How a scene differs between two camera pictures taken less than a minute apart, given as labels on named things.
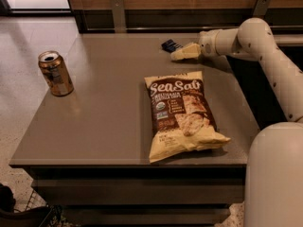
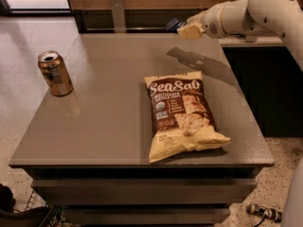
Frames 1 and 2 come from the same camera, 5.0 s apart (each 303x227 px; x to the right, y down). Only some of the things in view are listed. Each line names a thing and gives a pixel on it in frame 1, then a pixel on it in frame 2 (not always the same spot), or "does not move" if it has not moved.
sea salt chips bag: x=182 y=116 does not move
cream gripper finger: x=194 y=47 to x=198 y=18
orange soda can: x=55 y=73 does not move
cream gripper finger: x=189 y=52 to x=190 y=31
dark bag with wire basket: x=36 y=214 does not move
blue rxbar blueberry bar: x=170 y=46 to x=174 y=25
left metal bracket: x=117 y=7 does not move
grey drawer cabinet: x=105 y=120 does not move
